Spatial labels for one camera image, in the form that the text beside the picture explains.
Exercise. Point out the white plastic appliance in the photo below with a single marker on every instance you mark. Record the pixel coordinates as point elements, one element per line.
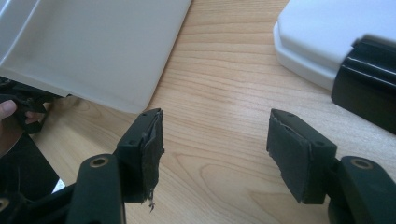
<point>314,31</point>

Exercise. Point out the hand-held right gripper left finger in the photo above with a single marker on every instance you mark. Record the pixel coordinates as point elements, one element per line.
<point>146,155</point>

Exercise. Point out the black glossy block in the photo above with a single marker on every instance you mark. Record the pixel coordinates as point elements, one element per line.
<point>364,87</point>

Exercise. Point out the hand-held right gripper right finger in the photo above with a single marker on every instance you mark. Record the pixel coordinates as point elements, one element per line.
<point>295,155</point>

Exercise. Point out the white plastic tray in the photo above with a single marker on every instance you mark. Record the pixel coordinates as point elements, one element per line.
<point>93,46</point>

